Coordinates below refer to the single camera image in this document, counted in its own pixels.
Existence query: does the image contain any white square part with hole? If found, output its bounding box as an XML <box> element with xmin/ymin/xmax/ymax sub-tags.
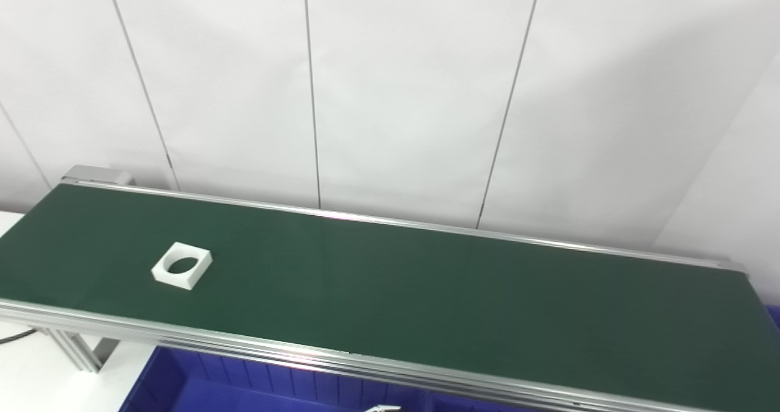
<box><xmin>151</xmin><ymin>242</ymin><xmax>213</xmax><ymax>291</ymax></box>

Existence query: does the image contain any green conveyor belt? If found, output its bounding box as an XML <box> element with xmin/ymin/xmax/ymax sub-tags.
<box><xmin>0</xmin><ymin>177</ymin><xmax>780</xmax><ymax>412</ymax></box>
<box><xmin>0</xmin><ymin>183</ymin><xmax>780</xmax><ymax>412</ymax></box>

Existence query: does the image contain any aluminium conveyor leg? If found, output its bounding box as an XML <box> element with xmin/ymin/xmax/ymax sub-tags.
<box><xmin>39</xmin><ymin>328</ymin><xmax>121</xmax><ymax>374</ymax></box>

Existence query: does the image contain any grey conveyor motor box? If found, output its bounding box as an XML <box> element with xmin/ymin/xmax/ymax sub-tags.
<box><xmin>61</xmin><ymin>165</ymin><xmax>137</xmax><ymax>188</ymax></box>

